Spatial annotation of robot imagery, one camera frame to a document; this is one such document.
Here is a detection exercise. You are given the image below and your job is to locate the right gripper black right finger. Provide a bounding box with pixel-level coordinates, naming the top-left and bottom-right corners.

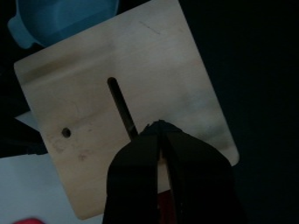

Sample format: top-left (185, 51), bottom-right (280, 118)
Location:
top-left (154, 118), bottom-right (248, 224)

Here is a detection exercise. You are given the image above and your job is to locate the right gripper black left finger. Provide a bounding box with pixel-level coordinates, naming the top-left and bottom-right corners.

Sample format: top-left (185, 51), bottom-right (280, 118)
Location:
top-left (101, 124), bottom-right (161, 224)

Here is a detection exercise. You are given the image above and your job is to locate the red drawer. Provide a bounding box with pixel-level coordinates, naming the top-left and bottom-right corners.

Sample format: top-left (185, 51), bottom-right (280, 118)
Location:
top-left (154, 188), bottom-right (178, 224)

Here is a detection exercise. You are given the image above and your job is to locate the red dough disc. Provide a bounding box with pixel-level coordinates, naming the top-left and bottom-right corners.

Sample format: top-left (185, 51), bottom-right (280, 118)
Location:
top-left (12, 216), bottom-right (46, 224)

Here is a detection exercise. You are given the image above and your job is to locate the wooden drawer box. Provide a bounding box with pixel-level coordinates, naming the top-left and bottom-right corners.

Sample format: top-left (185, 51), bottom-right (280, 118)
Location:
top-left (13, 0), bottom-right (240, 221)

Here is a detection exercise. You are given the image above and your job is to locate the light blue plastic bowl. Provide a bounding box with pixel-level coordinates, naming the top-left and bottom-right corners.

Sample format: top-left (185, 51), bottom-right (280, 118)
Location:
top-left (5, 0), bottom-right (121, 50)

